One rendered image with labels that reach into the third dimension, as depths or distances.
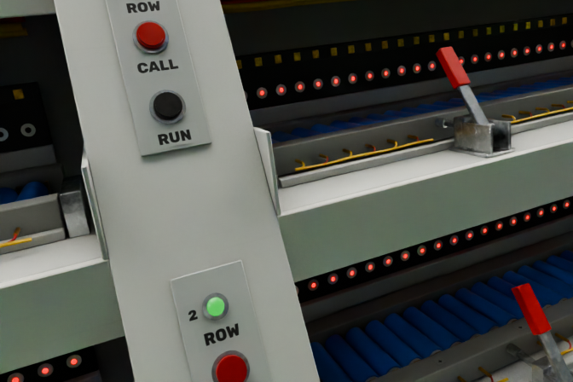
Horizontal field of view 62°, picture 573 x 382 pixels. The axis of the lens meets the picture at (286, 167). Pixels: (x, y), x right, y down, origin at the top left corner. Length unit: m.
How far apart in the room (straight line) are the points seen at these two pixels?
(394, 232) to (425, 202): 0.03
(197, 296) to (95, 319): 0.05
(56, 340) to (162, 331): 0.05
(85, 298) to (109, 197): 0.05
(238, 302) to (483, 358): 0.22
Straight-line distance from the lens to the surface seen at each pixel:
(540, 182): 0.40
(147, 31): 0.29
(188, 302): 0.27
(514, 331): 0.45
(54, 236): 0.31
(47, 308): 0.28
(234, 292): 0.27
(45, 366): 0.43
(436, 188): 0.33
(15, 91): 0.45
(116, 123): 0.28
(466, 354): 0.42
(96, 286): 0.27
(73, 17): 0.30
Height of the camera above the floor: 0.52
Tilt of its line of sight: 7 degrees up
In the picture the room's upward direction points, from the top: 15 degrees counter-clockwise
